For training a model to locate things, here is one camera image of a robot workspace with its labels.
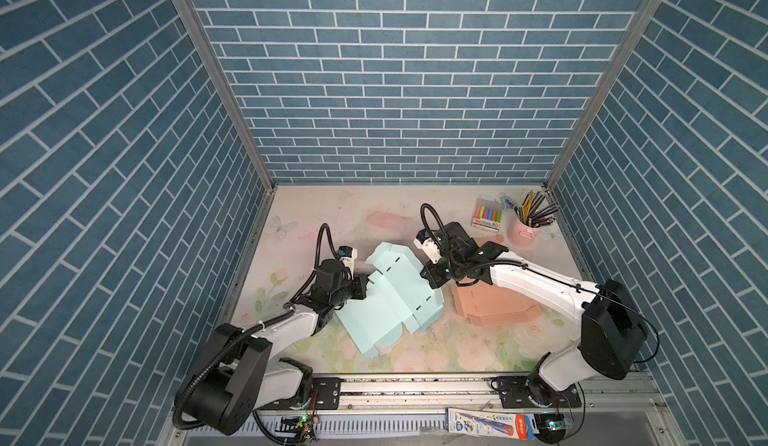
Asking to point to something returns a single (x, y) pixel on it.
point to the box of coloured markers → (487, 214)
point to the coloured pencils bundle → (533, 217)
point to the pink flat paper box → (489, 305)
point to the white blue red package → (491, 424)
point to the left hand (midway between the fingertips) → (371, 277)
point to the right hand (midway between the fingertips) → (419, 270)
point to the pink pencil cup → (522, 234)
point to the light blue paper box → (399, 294)
